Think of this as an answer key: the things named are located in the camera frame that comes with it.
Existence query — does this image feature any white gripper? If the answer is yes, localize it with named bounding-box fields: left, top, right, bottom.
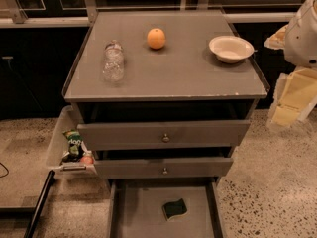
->
left=264, top=25, right=317, bottom=127

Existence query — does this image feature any green yellow sponge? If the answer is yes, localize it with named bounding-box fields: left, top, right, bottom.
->
left=162, top=198, right=187, bottom=221

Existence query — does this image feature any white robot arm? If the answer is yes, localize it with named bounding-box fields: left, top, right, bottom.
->
left=264, top=0, right=317, bottom=127

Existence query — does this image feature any grey top drawer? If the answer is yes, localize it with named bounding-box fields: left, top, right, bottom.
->
left=77, top=120, right=250, bottom=151

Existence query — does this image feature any grey drawer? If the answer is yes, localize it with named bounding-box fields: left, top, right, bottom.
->
left=77, top=120, right=250, bottom=151
left=106, top=179, right=228, bottom=238
left=94, top=157, right=233, bottom=179

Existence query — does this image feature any grey drawer cabinet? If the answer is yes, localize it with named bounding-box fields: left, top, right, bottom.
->
left=61, top=9, right=271, bottom=183

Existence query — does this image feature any grey middle drawer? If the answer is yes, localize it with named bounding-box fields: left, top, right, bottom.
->
left=94, top=157, right=233, bottom=179

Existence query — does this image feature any grey bottom drawer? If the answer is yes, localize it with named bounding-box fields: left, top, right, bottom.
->
left=106, top=179, right=228, bottom=238

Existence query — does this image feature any white bowl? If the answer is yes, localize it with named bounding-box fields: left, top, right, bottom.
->
left=209, top=36, right=255, bottom=64

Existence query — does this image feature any orange fruit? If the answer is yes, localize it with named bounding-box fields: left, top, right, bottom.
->
left=147, top=28, right=165, bottom=50

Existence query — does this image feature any clear plastic water bottle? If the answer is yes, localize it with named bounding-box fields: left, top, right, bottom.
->
left=103, top=40, right=125, bottom=82

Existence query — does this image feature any red small can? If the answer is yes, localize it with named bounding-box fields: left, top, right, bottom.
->
left=80, top=152, right=94, bottom=165

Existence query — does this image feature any green snack bag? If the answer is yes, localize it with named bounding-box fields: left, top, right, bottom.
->
left=62, top=130, right=83, bottom=162

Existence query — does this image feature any clear plastic bin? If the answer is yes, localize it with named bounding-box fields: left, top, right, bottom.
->
left=46, top=105, right=96, bottom=177

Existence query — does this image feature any black bar on floor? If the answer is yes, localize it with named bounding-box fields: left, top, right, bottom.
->
left=24, top=170, right=55, bottom=238

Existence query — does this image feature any metal railing frame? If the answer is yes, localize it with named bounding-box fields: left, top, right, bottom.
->
left=0, top=0, right=305, bottom=25

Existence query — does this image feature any black floor cable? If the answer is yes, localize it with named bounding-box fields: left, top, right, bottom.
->
left=0, top=162, right=10, bottom=179

